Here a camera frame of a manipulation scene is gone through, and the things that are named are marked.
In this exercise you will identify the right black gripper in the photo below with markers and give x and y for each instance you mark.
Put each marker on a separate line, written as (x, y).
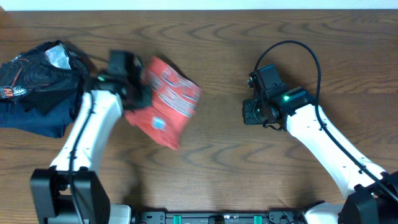
(249, 111)

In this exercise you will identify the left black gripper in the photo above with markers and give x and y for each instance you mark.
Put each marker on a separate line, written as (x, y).
(137, 95)

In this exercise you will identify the red t-shirt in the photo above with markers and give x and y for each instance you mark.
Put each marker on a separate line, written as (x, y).
(174, 101)

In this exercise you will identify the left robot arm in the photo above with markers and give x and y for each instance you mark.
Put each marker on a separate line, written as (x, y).
(70, 191)

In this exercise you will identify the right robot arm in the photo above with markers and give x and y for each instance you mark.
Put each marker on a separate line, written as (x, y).
(360, 180)

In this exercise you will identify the navy blue folded garment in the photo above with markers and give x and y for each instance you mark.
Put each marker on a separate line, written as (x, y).
(52, 124)

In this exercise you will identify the black graphic t-shirt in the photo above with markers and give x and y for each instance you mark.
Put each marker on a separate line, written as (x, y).
(43, 77)

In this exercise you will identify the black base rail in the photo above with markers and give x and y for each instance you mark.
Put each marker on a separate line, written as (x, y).
(272, 217)

